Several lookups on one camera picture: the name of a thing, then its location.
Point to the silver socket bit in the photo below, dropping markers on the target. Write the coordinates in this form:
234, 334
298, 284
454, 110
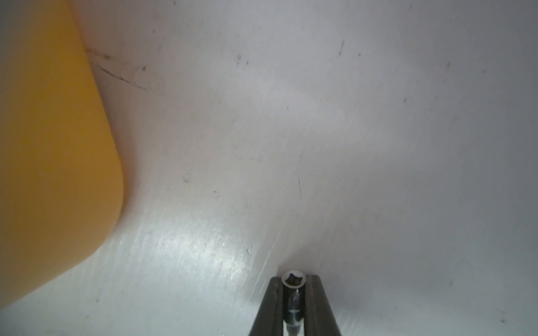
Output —
293, 282

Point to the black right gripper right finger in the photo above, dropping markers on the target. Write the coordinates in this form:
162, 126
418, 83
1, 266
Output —
318, 316

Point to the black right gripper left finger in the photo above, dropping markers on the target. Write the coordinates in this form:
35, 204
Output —
269, 319

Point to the yellow plastic storage box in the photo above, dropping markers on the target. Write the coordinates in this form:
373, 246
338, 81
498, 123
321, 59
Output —
62, 182

